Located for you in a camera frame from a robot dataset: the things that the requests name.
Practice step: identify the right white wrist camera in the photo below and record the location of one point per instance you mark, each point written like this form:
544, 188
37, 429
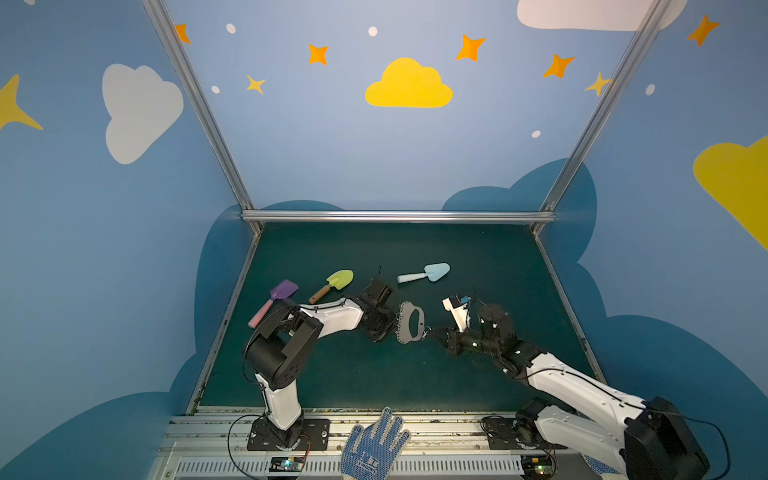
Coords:
459, 308

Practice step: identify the purple pink toy shovel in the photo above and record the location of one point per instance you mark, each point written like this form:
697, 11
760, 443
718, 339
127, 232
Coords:
282, 291

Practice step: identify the aluminium front rail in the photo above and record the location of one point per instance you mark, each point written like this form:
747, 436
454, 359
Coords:
211, 444

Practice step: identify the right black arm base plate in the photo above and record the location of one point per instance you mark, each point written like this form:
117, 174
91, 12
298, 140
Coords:
513, 433

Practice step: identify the green circuit board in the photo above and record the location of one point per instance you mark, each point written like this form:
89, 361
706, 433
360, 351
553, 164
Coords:
286, 465
537, 468

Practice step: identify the light blue toy shovel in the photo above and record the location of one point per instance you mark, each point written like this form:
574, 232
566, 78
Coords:
432, 272

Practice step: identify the blue dotted glove right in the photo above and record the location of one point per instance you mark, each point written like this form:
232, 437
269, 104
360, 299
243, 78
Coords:
604, 471

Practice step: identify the blue dotted glove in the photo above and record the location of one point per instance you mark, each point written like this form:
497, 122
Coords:
370, 452
604, 471

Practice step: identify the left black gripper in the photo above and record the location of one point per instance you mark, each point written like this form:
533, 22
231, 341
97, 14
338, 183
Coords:
384, 321

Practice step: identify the right green circuit board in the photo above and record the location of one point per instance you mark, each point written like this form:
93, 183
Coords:
537, 468

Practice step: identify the green toy shovel wooden handle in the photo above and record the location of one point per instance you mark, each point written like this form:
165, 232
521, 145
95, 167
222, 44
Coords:
338, 280

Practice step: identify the right aluminium frame post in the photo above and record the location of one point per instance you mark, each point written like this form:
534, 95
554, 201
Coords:
637, 49

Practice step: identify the left green circuit board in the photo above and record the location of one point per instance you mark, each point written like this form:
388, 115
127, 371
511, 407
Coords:
286, 465

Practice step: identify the aluminium frame post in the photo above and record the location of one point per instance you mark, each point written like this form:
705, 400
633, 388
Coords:
161, 20
637, 49

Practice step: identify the blue dotted glove centre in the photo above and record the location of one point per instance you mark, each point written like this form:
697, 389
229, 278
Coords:
370, 452

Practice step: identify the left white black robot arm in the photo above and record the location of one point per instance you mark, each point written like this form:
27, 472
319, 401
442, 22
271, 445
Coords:
285, 333

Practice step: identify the aluminium rear frame bar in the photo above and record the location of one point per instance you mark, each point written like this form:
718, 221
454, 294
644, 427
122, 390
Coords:
441, 217

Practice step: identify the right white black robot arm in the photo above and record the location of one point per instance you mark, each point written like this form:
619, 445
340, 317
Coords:
632, 437

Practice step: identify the left aluminium frame post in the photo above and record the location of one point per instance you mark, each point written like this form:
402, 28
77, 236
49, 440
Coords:
161, 20

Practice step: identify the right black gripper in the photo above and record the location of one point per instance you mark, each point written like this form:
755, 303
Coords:
453, 339

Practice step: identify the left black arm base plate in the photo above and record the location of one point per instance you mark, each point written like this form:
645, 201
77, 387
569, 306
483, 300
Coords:
303, 434

